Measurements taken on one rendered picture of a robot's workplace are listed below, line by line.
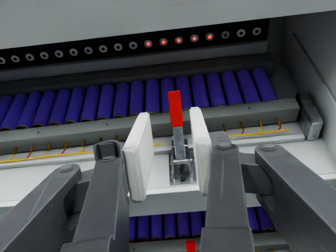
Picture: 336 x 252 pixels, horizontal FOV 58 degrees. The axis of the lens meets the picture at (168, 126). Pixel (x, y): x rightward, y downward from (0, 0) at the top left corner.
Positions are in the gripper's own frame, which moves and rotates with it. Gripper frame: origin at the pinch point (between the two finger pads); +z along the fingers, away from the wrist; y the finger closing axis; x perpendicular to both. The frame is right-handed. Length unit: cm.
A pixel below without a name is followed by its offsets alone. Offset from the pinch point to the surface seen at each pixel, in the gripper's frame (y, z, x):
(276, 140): 10.7, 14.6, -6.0
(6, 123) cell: -21.2, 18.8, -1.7
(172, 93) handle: 0.1, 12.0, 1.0
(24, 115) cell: -19.2, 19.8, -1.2
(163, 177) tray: -1.9, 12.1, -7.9
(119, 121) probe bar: -6.5, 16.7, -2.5
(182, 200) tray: -0.2, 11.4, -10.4
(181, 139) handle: 0.4, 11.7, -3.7
